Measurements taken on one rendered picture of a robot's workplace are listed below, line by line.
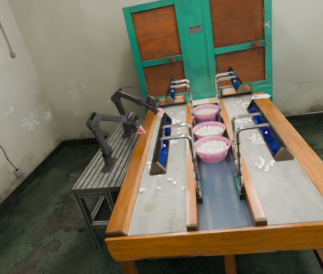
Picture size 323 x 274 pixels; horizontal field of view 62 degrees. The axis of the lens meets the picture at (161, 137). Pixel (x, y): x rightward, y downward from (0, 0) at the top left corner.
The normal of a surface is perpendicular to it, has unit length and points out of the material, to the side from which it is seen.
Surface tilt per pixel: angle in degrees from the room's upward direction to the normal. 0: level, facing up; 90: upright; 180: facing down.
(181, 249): 90
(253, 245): 90
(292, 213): 0
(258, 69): 90
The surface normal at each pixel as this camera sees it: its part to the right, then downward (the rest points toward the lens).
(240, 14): -0.08, 0.45
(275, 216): -0.18, -0.88
